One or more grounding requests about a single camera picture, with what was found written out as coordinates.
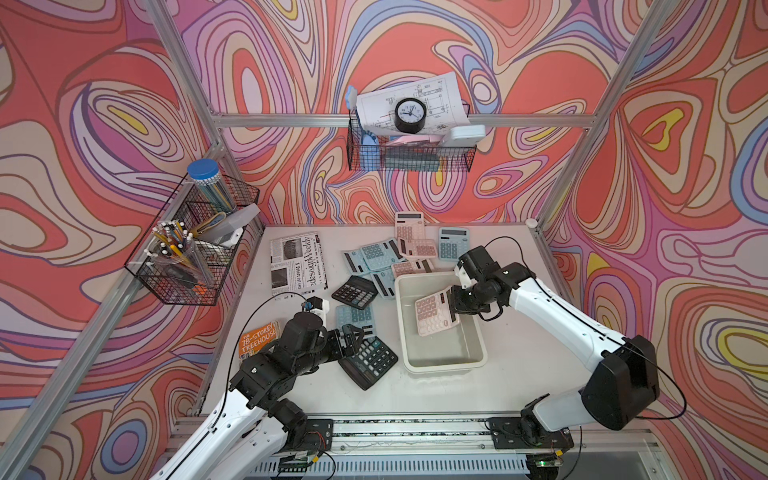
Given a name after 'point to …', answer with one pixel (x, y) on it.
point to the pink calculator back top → (410, 225)
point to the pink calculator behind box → (412, 267)
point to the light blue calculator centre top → (383, 255)
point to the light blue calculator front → (353, 315)
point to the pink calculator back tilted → (417, 247)
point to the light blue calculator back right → (453, 242)
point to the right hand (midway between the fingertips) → (455, 314)
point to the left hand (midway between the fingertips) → (354, 337)
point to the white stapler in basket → (230, 230)
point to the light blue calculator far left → (355, 261)
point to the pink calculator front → (435, 312)
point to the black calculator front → (372, 361)
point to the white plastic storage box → (459, 347)
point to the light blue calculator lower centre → (384, 282)
